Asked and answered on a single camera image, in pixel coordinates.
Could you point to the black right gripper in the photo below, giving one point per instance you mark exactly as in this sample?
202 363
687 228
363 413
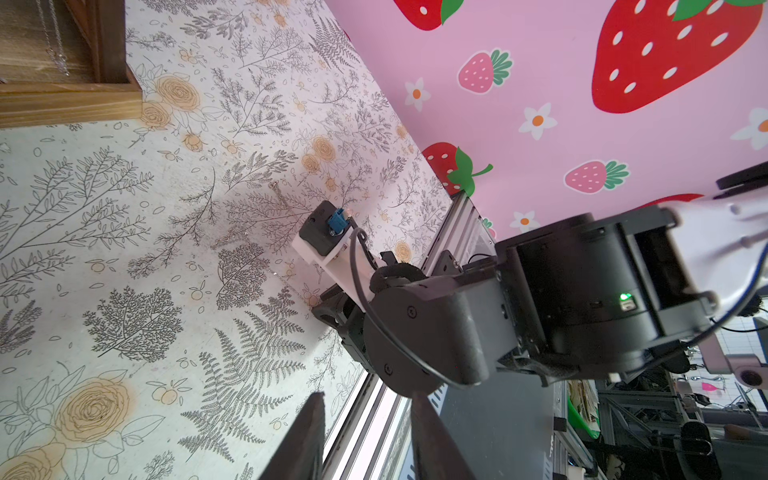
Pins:
339 312

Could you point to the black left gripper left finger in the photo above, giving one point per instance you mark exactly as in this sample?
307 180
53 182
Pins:
300 454

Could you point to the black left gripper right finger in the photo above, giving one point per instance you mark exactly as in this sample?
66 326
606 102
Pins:
436 455

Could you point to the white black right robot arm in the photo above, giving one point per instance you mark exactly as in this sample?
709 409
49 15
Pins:
579 299

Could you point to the wooden jewelry display stand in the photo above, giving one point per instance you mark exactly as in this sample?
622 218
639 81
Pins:
65 62

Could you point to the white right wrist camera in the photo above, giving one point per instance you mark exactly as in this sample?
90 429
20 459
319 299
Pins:
324 240

